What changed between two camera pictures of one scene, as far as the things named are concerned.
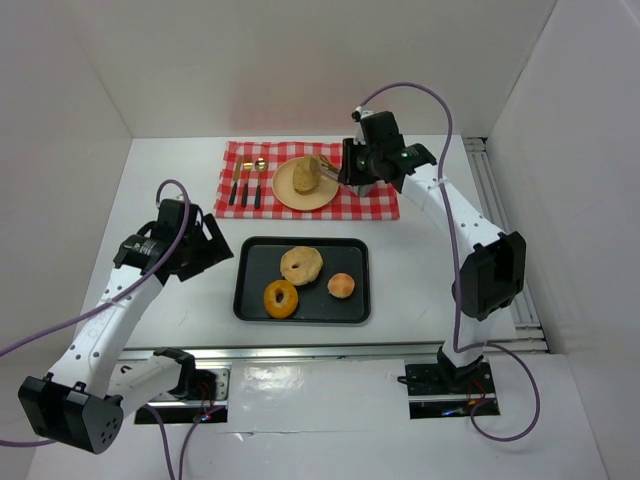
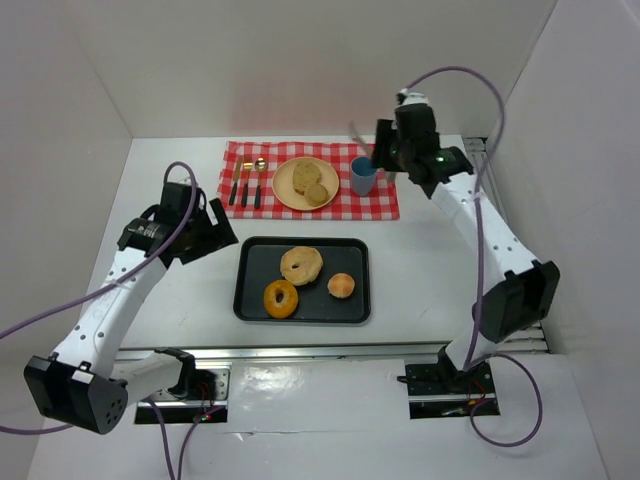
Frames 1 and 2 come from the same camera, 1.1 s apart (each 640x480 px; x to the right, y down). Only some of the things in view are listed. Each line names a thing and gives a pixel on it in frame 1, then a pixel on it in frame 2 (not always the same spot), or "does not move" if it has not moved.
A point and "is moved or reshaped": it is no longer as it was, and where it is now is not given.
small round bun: (341, 285) does not move
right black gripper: (351, 163) → (380, 151)
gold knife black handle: (236, 178) does not move
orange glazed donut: (280, 299) does not move
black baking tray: (257, 264) does not move
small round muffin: (313, 165) → (316, 195)
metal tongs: (329, 168) is moved or reshaped
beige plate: (284, 189) does not move
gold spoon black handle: (261, 166) does not move
